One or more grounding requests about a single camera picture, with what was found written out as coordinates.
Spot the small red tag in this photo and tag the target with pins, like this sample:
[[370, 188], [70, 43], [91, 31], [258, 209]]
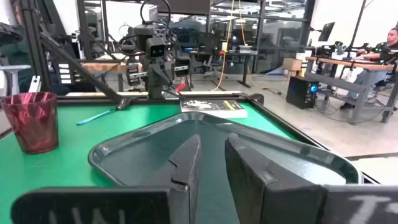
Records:
[[179, 87]]

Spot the green table mat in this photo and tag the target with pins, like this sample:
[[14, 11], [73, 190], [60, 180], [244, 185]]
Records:
[[77, 146]]

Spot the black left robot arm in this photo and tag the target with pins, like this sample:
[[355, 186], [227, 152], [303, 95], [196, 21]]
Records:
[[144, 32]]

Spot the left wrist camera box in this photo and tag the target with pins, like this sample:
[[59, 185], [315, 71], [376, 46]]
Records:
[[155, 48]]

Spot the black paperback book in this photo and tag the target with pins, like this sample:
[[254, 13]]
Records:
[[211, 105]]

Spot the black office chair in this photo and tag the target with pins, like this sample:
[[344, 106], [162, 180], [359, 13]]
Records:
[[211, 67]]

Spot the wooden desk grey legs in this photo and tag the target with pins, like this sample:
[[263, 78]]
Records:
[[342, 62]]

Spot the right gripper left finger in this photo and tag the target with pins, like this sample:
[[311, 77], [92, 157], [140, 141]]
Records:
[[124, 205]]

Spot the black office desk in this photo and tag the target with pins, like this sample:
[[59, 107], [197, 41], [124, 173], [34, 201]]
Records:
[[217, 53]]

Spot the black tripod pole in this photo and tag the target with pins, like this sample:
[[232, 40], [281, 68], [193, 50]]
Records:
[[356, 28]]

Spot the red translucent plastic cup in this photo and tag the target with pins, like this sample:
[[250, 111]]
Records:
[[31, 124]]

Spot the black box white labels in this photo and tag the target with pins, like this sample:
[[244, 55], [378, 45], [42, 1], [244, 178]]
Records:
[[64, 73]]

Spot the cardboard box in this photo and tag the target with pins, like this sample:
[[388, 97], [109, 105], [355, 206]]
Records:
[[291, 63]]

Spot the black computer tower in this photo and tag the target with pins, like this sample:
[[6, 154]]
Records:
[[300, 91]]

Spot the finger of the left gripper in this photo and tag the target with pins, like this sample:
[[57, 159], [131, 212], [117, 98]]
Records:
[[182, 67], [133, 74]]

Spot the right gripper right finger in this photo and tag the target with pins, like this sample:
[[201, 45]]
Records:
[[280, 202]]

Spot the black vertical frame post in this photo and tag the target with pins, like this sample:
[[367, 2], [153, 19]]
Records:
[[34, 46]]

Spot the dark grey plastic tray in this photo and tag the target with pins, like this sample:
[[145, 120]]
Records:
[[140, 155]]

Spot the black diagonal frame strut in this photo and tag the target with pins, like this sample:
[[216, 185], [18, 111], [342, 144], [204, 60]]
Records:
[[81, 67]]

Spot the black computer monitor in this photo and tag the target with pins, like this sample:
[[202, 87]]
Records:
[[326, 31]]

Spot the person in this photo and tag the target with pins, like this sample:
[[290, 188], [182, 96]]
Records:
[[388, 46], [18, 56]]

